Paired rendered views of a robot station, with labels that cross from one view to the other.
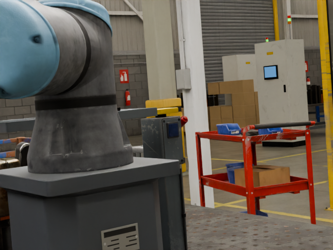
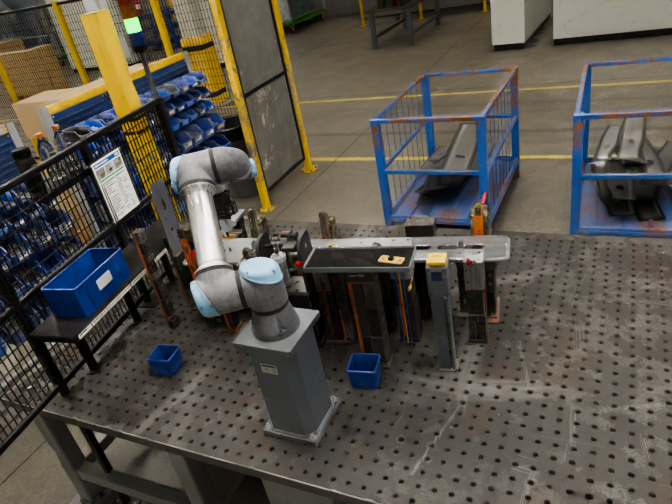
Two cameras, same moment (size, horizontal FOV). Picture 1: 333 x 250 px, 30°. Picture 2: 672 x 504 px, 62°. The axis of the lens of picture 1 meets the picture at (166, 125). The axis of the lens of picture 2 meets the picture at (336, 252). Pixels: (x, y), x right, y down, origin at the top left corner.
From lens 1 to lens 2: 1.67 m
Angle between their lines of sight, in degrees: 68
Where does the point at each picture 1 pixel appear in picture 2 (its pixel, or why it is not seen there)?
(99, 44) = (254, 294)
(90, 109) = (258, 316)
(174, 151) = (438, 288)
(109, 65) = (266, 300)
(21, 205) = not seen: hidden behind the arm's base
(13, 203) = not seen: hidden behind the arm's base
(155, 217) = (285, 367)
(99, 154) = (259, 335)
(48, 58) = (208, 312)
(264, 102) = not seen: outside the picture
